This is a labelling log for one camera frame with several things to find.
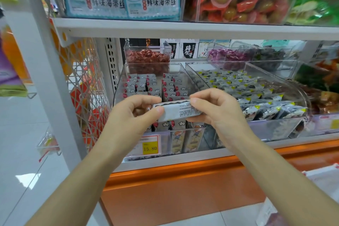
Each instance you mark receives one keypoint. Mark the rows of white red-dotted packets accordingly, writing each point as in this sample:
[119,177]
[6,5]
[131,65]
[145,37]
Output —
[172,85]

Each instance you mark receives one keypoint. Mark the orange shelf base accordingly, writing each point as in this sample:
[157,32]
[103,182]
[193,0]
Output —
[190,188]

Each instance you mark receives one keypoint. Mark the person's right thumb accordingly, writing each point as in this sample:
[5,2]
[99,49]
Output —
[198,119]

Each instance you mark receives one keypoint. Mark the small clear bin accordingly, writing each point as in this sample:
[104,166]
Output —
[147,56]

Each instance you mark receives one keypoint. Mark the clear hanging snack bag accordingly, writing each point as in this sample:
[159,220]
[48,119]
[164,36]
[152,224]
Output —
[47,143]

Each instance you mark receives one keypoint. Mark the white lattice side panel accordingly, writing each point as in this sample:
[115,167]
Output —
[84,88]

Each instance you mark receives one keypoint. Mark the pile of orange brown snacks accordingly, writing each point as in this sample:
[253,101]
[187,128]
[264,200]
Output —
[325,98]

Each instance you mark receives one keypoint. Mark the row of cartoon print packets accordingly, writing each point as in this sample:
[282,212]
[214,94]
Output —
[186,139]

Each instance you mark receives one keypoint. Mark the large clear rounded bin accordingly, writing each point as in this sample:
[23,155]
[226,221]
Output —
[280,127]

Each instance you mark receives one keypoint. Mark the large clear bin with dividers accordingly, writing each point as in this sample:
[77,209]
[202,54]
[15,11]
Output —
[124,85]

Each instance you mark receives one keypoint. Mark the clear price tag holder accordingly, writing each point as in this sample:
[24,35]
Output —
[327,122]

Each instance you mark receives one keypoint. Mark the yellow price tag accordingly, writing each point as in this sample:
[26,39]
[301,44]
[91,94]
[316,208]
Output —
[150,148]

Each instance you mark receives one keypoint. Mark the row of black white boxes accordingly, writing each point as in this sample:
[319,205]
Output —
[185,48]

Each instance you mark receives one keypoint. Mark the white shelf upright post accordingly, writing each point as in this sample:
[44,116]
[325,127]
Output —
[45,74]

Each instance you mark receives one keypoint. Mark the person's left forearm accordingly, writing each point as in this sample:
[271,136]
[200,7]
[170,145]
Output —
[87,178]

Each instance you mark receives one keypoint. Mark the pile of dark wrapped candies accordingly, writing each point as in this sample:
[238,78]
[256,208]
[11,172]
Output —
[267,55]

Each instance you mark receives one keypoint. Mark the person's right forearm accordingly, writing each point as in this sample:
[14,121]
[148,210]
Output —
[286,188]

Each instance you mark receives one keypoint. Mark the pile of purple wrapped candies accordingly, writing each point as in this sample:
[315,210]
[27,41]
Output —
[225,55]

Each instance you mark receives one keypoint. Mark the person's left thumb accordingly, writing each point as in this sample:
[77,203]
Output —
[152,116]

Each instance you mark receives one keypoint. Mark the pile of red wrapped candies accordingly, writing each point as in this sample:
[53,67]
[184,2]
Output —
[147,60]

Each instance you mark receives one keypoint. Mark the wide clear bin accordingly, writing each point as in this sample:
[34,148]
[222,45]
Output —
[246,53]

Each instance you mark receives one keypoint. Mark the white snack packet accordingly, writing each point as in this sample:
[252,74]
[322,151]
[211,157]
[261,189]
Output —
[177,110]

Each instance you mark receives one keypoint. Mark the pile of black white packets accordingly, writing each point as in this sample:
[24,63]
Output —
[259,93]

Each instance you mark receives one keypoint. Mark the pile of dark green snacks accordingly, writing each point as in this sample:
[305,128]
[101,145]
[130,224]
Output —
[312,77]

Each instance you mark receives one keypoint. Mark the person's right hand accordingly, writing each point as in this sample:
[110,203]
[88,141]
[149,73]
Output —
[225,117]

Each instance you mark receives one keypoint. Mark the person's left hand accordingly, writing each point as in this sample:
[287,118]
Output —
[124,120]

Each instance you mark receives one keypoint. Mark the white shelf board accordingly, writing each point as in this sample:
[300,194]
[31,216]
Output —
[185,31]

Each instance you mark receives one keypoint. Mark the white perforated shelf rail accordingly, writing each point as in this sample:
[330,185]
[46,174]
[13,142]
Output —
[110,61]

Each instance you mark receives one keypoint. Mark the white package with red print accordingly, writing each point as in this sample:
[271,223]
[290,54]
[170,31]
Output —
[267,211]

